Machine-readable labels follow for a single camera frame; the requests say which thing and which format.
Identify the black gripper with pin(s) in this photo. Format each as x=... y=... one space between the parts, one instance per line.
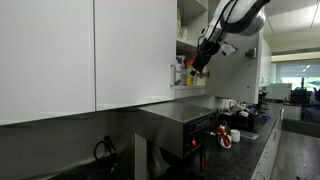
x=209 y=48

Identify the sugar bottle with dark cap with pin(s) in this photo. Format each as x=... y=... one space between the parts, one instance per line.
x=181 y=75

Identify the white cabinet door with lock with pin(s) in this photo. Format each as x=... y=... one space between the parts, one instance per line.
x=233 y=80

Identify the round silver door lock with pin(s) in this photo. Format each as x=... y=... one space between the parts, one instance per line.
x=250 y=53

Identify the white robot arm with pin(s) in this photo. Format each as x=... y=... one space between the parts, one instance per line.
x=246 y=20

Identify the metal door hinge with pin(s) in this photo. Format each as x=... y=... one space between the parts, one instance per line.
x=204 y=74

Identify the yellow bottle with orange cap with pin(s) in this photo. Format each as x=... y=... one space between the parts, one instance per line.
x=190 y=81

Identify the small glass jar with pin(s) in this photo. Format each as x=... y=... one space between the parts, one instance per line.
x=184 y=34

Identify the yellow green box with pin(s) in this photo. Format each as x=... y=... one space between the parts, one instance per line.
x=179 y=23

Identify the white napkin box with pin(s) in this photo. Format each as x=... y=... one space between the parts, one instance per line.
x=230 y=105

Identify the black condiment caddy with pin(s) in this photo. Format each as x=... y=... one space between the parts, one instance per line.
x=235 y=122

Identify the stainless steel coffee machine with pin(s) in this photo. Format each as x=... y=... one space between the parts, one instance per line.
x=173 y=130

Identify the black coffee maker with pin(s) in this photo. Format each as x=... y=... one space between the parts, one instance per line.
x=263 y=98

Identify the white cup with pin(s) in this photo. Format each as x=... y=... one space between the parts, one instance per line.
x=235 y=136

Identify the white office partition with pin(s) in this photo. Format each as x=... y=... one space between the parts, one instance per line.
x=278 y=91

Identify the small blue packet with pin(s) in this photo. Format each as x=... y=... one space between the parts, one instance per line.
x=265 y=116

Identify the clear plastic container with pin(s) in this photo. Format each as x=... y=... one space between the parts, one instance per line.
x=249 y=135

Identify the office ceiling light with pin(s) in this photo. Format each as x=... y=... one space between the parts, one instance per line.
x=306 y=68

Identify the dark office furniture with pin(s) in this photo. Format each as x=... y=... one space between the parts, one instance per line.
x=301 y=100

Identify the white base cabinets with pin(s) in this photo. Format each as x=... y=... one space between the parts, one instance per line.
x=266 y=156

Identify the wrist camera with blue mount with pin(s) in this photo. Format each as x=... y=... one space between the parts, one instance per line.
x=227 y=48

